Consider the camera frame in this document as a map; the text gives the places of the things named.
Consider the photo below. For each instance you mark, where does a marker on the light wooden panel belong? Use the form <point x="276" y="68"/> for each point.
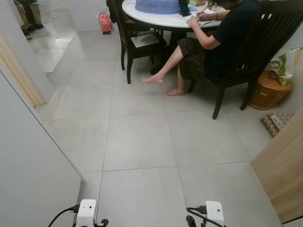
<point x="281" y="170"/>

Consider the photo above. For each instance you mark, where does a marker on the round wooden bucket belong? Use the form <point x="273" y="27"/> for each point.
<point x="267" y="92"/>

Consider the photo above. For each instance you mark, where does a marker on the dark wooden chair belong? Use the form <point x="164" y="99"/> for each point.
<point x="274" y="28"/>
<point x="142" y="49"/>

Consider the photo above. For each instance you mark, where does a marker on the green white plastic bag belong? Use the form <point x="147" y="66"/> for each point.
<point x="289" y="64"/>

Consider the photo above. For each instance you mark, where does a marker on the seated person black shirt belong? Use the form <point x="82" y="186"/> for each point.
<point x="232" y="38"/>

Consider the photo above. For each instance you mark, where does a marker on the red gift bag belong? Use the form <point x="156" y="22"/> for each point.
<point x="105" y="23"/>

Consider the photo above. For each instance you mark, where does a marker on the round white dining table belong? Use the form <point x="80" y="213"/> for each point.
<point x="161" y="21"/>

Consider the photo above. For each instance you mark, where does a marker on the white paper sheet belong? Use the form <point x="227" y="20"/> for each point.
<point x="209" y="12"/>

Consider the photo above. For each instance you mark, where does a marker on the blue mesh food cover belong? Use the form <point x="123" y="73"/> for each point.
<point x="156" y="5"/>

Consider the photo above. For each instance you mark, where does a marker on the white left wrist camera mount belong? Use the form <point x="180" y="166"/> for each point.
<point x="86" y="212"/>

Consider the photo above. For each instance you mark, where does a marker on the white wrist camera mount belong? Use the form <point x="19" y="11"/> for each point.
<point x="215" y="212"/>
<point x="86" y="212"/>

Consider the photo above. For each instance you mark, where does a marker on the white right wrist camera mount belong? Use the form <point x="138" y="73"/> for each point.
<point x="215" y="212"/>

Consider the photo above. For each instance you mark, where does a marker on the wooden door frame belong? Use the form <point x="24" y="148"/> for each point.
<point x="19" y="75"/>

